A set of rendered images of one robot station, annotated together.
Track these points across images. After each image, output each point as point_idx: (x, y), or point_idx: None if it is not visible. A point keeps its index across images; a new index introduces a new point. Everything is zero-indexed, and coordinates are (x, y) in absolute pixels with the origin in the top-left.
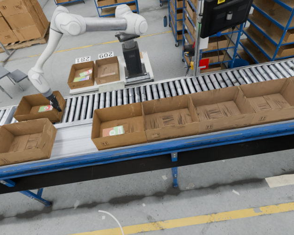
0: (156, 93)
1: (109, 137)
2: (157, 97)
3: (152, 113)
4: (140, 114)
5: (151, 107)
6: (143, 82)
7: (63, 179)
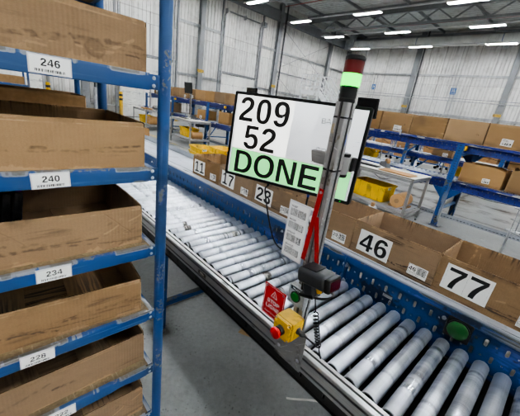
0: (456, 410)
1: None
2: (460, 399)
3: None
4: None
5: None
6: None
7: None
